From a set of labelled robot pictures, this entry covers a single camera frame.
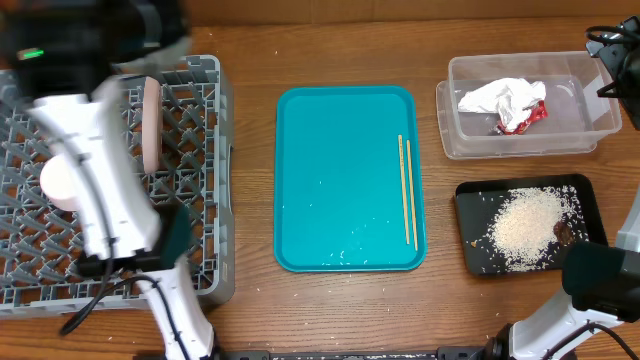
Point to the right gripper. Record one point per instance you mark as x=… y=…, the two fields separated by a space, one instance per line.
x=630 y=94

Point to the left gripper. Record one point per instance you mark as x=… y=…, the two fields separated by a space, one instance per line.
x=164 y=22

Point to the red snack wrapper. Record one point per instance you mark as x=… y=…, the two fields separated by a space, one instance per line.
x=538 y=112

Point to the large pink plate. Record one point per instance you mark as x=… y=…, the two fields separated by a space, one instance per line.
x=152 y=119

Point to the white napkin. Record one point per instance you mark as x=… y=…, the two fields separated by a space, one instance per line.
x=509 y=98

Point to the small pink bowl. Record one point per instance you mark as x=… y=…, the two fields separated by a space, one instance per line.
x=56 y=183

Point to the brown food scrap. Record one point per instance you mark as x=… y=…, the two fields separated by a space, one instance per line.
x=563 y=234

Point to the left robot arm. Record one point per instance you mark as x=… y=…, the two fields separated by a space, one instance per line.
x=122 y=229

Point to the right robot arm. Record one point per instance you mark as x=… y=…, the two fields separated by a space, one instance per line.
x=600 y=285

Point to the clear plastic waste bin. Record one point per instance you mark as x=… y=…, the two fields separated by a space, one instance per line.
x=577 y=117

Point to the black rectangular tray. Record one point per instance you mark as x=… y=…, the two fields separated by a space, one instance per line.
x=581 y=182

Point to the grey plastic dish rack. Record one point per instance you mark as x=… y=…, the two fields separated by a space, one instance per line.
x=40 y=242

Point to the scattered rice grains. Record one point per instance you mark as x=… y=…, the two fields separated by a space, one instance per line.
x=511 y=230

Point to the teal plastic serving tray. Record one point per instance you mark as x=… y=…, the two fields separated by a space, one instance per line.
x=337 y=184

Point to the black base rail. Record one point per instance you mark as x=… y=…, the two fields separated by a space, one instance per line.
x=443 y=353

